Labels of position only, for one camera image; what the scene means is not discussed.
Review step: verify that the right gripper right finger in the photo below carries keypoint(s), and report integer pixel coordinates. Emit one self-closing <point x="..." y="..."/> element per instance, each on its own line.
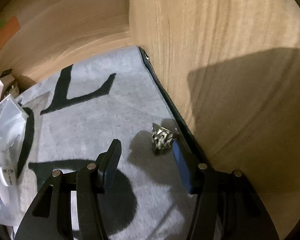
<point x="186" y="166"/>

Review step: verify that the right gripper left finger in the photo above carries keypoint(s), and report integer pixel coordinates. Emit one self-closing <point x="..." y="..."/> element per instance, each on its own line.
<point x="107" y="163"/>

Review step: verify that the white handheld massager device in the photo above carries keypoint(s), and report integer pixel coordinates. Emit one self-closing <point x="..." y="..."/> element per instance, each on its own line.
<point x="11" y="138"/>

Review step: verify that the clear plastic storage bin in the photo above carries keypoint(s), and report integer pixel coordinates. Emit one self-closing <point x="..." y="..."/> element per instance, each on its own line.
<point x="11" y="111"/>

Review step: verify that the grey mat with black letters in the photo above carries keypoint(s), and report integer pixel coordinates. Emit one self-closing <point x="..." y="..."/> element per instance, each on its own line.
<point x="65" y="121"/>

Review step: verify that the orange paper note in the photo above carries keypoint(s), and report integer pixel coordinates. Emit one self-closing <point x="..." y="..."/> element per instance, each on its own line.
<point x="12" y="26"/>

